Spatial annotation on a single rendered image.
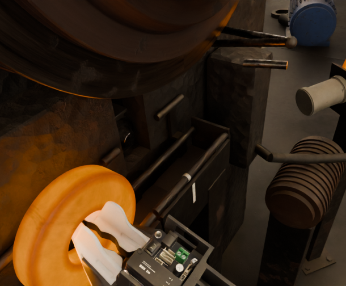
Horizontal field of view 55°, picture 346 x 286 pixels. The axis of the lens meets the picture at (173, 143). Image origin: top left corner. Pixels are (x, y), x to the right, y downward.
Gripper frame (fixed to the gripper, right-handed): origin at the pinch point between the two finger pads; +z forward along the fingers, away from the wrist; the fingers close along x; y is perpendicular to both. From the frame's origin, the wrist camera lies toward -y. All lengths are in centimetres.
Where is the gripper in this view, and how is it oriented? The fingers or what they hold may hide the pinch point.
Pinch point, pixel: (79, 221)
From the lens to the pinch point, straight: 39.7
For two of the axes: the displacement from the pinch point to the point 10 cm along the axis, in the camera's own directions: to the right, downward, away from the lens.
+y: 1.6, -6.5, -7.4
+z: -8.0, -5.3, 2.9
